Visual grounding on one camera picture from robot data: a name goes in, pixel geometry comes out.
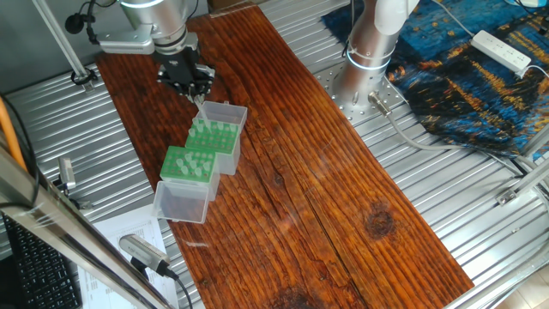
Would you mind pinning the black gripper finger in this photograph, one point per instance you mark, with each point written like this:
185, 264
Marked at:
186, 91
205, 79

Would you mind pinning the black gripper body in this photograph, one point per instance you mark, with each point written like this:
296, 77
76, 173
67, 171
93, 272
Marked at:
178, 66

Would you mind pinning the clear large pipette tip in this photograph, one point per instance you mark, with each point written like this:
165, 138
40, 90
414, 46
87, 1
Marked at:
200, 128
196, 121
220, 125
206, 165
198, 171
188, 156
233, 127
184, 170
191, 132
202, 112
193, 164
211, 124
180, 162

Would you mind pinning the clear box green tip rack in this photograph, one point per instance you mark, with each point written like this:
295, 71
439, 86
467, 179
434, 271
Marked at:
180, 206
216, 141

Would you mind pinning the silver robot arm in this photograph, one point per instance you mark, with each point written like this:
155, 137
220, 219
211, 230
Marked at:
163, 21

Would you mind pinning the thin silver rod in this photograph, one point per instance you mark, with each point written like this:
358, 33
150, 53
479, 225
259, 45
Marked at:
58, 38

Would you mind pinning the small grey mounted device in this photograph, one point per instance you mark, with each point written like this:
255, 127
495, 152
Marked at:
66, 171

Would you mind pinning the brown wooden board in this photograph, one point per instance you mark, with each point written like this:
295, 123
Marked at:
300, 193

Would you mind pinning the white printed paper sheet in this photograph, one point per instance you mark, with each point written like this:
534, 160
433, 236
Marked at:
128, 232

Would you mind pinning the orange tube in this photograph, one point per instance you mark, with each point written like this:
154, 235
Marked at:
9, 137

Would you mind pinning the black computer keyboard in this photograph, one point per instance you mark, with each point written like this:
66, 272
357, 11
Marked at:
43, 274

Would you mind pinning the blue painted cloth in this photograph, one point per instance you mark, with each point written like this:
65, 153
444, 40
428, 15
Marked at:
450, 98

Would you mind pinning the white power strip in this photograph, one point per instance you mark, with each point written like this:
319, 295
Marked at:
499, 50

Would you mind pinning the silver camera mount bracket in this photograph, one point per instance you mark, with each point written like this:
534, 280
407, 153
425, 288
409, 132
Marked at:
126, 43

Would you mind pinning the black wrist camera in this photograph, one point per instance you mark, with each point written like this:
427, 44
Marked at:
75, 23

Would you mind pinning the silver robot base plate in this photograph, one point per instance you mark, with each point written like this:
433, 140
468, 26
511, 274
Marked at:
358, 113

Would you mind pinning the silver exterior camera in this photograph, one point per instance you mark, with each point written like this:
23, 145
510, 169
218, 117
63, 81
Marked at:
141, 251

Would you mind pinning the aluminium frame bar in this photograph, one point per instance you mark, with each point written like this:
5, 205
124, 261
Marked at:
64, 232

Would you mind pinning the aluminium frame rail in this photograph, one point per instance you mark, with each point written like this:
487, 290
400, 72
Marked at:
525, 182

